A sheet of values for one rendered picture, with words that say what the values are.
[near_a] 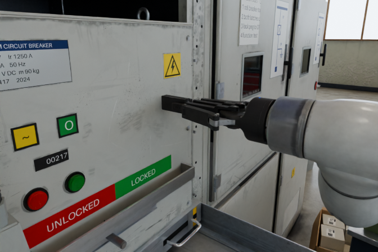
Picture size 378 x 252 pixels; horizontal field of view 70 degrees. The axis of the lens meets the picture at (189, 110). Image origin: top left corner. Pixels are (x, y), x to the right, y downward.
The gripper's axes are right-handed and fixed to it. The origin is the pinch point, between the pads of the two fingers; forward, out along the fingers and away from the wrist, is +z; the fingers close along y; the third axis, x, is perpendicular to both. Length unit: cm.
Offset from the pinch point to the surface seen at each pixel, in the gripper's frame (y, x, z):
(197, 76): 18.0, 2.9, 7.4
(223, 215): 13.5, -32.3, -4.5
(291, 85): 97, -10, 5
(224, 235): 13.1, -38.0, -5.2
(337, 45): 786, -10, 94
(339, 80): 786, -101, 78
